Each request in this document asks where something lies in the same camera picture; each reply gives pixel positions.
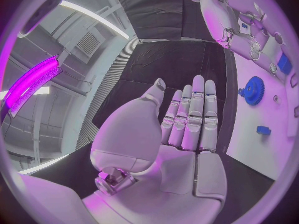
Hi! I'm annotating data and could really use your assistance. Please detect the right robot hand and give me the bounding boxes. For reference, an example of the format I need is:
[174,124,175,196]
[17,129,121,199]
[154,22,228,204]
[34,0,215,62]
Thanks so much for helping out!
[197,0,291,76]

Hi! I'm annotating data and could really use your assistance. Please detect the blue gear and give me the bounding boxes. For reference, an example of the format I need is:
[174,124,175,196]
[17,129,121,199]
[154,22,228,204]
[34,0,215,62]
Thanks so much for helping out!
[237,76,266,106]

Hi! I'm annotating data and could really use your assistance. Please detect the white task board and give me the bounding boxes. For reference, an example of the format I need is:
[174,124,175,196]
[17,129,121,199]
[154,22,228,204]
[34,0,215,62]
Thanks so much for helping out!
[225,1,299,181]

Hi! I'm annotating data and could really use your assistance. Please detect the small blue block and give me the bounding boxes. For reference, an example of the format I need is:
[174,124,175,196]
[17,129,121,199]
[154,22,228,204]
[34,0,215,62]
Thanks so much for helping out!
[256,125,273,136]

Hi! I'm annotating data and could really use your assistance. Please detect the large blue block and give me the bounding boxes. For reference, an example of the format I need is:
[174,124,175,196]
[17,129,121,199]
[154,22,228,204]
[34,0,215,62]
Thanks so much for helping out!
[277,52,294,75]

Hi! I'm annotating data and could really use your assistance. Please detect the glowing light bar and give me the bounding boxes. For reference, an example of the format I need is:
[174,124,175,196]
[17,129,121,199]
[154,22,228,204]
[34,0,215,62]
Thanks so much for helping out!
[3,54,64,118]

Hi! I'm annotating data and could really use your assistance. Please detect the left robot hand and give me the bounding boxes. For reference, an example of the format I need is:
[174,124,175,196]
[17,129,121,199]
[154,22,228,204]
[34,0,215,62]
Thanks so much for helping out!
[81,75,228,224]

